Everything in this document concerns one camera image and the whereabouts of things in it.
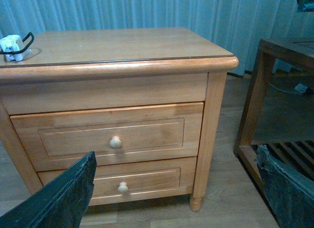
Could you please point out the light blue curtain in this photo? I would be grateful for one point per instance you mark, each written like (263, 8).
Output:
(235, 25)

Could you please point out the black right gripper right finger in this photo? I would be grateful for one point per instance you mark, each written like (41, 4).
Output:
(289, 193)

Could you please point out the white power adapter on floor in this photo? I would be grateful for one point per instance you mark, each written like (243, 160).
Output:
(299, 89)

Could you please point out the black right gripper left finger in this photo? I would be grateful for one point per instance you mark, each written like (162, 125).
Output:
(61, 203)

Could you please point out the white charger with black cable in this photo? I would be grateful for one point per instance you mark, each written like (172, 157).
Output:
(14, 48)

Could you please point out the light wooden nightstand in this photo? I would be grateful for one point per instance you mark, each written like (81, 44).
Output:
(87, 70)

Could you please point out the round drawer knob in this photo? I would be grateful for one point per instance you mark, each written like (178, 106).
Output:
(115, 143)
(123, 188)

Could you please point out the dark object at top right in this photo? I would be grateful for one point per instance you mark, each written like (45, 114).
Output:
(305, 5)

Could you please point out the wooden drawer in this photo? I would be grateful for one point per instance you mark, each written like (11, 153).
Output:
(145, 180)
(54, 141)

